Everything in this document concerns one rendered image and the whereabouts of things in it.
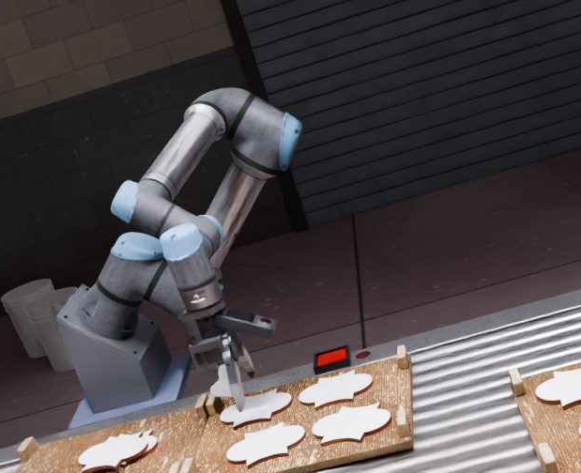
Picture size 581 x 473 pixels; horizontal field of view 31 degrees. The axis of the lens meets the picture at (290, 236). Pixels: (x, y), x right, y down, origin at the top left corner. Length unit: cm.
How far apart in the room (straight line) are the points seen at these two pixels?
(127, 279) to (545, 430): 109
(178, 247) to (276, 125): 48
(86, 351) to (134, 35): 435
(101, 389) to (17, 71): 452
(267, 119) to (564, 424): 97
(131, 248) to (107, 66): 436
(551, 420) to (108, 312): 113
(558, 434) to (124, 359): 112
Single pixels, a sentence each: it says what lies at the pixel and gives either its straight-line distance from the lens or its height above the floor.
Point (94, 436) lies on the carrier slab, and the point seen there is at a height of 94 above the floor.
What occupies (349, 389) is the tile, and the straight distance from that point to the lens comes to 199.
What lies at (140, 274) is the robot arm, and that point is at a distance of 239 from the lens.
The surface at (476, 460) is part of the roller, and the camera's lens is 170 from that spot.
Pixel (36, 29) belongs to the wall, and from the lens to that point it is 677.
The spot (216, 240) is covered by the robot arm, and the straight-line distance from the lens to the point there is 202.
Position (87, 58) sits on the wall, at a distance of 671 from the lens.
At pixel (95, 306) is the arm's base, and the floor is 111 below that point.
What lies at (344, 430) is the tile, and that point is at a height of 94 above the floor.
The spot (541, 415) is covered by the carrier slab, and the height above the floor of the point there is 94.
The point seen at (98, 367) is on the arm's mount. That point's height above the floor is 98.
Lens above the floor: 176
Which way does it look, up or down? 15 degrees down
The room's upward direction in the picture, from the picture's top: 18 degrees counter-clockwise
